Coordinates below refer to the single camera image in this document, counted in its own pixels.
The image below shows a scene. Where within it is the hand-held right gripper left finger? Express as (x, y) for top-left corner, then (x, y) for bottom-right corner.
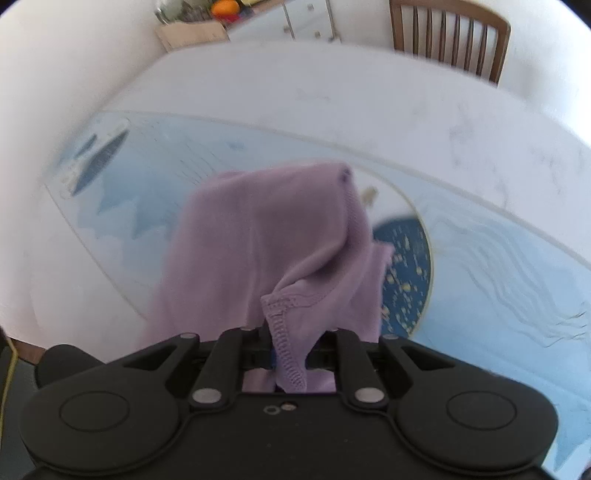
(124, 323), (274, 411)

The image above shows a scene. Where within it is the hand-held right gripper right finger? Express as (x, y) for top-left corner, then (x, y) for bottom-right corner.
(307, 328), (455, 411)

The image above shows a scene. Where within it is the purple long-sleeve shirt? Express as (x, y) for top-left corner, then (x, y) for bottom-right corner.
(136, 161), (396, 394)

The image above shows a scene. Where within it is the blue and white printed tablecloth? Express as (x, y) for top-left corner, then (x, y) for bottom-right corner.
(0, 34), (591, 472)

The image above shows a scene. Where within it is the light wooden crate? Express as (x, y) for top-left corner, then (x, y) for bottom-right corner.
(156, 20), (230, 53)

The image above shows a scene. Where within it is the white cabinet with knob drawers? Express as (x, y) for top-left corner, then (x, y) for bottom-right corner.
(226, 0), (343, 44)

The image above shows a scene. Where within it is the glass fish bowl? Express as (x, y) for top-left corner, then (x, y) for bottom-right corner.
(154, 0), (186, 23)

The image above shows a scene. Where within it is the wooden slatted chair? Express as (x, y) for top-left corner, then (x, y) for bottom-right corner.
(389, 0), (512, 86)

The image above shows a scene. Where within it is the yellow cable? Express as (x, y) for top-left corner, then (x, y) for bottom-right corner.
(0, 340), (19, 445)

